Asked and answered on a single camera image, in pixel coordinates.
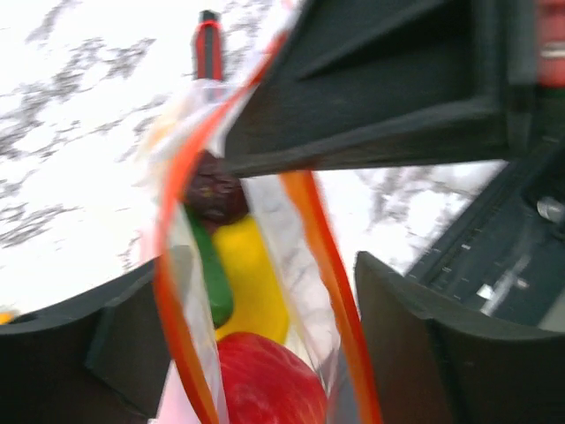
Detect green toy vegetable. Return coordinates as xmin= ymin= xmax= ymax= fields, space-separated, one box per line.
xmin=185 ymin=206 xmax=234 ymax=329

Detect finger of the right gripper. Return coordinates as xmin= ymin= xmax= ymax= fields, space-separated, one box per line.
xmin=225 ymin=1 xmax=537 ymax=177

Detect clear zip top bag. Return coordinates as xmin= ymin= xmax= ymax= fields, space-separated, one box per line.
xmin=138 ymin=1 xmax=381 ymax=423

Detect yellow toy mango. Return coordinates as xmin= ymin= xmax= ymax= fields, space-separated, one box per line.
xmin=212 ymin=215 xmax=290 ymax=345

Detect red black utility knife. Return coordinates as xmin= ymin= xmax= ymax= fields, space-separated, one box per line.
xmin=192 ymin=10 xmax=224 ymax=80

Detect black mounting rail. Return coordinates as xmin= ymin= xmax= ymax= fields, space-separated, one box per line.
xmin=407 ymin=143 xmax=564 ymax=332

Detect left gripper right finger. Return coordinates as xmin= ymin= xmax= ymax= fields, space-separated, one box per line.
xmin=355 ymin=252 xmax=564 ymax=423

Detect red toy apple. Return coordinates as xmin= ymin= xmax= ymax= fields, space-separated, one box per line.
xmin=217 ymin=332 xmax=328 ymax=424

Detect dark brown toy mushroom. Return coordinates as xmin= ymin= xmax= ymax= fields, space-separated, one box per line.
xmin=184 ymin=150 xmax=249 ymax=235

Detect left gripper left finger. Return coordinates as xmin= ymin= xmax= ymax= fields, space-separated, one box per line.
xmin=1 ymin=261 xmax=170 ymax=424

